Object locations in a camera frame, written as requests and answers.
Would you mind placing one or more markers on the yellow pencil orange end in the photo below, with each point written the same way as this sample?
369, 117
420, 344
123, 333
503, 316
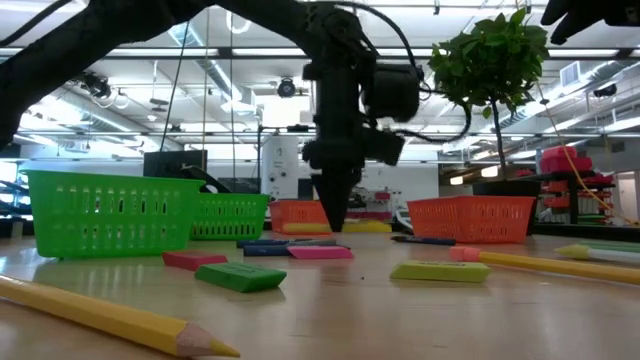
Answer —
100, 315

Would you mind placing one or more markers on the green potted plant black pot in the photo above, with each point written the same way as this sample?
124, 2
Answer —
492, 55

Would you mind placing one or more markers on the black overhead camera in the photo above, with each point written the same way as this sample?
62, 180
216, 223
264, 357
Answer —
286, 87

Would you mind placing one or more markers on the grey crayon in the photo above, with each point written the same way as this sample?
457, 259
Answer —
320, 243

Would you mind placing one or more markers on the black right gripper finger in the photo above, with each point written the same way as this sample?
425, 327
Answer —
570, 7
575, 26

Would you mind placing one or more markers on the yellow sharpener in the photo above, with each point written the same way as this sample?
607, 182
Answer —
440, 271

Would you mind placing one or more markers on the orange plastic basket bin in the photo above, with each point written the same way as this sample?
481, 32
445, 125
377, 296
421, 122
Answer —
295, 210
470, 235

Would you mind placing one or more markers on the purple crayon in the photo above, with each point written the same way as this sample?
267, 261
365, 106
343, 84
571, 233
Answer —
260, 242
425, 240

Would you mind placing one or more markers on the black shelf rack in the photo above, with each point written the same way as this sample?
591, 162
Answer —
573, 200

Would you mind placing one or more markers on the black overhead rig beam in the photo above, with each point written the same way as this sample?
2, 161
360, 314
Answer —
150, 52

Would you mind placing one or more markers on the red eraser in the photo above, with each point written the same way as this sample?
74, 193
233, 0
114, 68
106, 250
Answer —
192, 260

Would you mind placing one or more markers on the black monitor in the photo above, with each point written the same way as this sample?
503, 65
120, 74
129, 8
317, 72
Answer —
165, 162

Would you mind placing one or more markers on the white pen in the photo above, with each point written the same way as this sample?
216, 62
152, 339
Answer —
615, 256

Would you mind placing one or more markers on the pink eraser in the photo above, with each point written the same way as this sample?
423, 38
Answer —
320, 252

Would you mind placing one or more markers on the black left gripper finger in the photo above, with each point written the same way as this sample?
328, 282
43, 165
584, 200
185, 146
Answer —
336, 200

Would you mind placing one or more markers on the green plastic basket bin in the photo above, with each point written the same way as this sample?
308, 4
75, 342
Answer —
230, 199
115, 180

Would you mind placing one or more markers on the red storage bins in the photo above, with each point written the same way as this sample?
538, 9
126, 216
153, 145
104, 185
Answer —
565, 160

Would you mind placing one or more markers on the green eraser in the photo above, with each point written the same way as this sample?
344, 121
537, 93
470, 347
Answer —
240, 277

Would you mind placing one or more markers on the white machine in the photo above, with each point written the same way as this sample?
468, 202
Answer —
280, 170

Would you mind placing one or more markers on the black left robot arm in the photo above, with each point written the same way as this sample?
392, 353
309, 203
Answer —
100, 30

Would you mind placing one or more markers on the blue crayon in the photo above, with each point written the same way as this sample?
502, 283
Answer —
265, 250

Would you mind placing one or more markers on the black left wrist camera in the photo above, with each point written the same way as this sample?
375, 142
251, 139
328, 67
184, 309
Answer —
380, 145

